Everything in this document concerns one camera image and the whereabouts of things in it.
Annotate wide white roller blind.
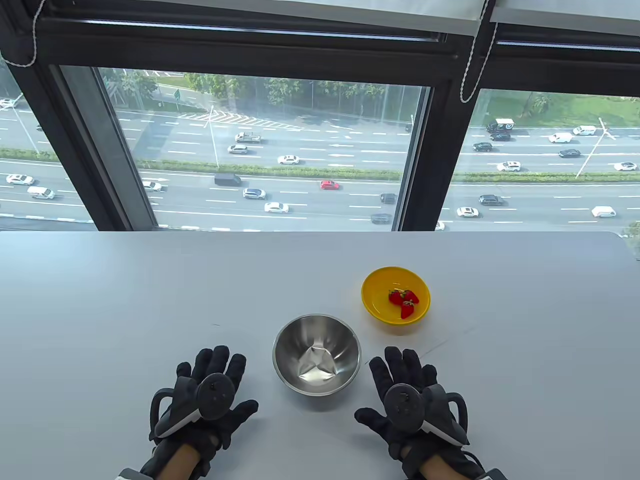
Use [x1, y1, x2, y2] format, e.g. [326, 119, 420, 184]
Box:
[44, 0, 494, 37]

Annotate black window frame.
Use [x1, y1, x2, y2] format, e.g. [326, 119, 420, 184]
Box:
[0, 0, 640, 232]

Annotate person's right forearm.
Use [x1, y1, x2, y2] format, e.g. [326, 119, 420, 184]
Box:
[416, 450, 488, 480]

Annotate white blind cord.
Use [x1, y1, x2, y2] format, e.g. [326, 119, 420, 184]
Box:
[0, 0, 47, 68]
[459, 0, 500, 104]

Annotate stainless steel mixing bowl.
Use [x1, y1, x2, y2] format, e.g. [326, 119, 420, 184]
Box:
[272, 314, 362, 397]

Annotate person's left forearm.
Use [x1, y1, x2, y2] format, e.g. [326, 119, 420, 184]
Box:
[140, 442, 211, 480]

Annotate yellow plastic bowl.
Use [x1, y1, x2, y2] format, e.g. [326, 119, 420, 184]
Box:
[361, 266, 431, 327]

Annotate person's left hand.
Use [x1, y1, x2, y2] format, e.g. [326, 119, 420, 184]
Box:
[148, 345, 260, 463]

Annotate black round hand tracker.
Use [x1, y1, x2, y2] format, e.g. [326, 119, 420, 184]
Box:
[382, 382, 470, 447]
[149, 372, 237, 442]

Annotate narrow white roller blind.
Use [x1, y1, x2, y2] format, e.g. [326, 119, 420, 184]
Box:
[489, 0, 640, 51]

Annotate person's right hand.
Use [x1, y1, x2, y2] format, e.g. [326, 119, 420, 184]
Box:
[354, 346, 471, 464]

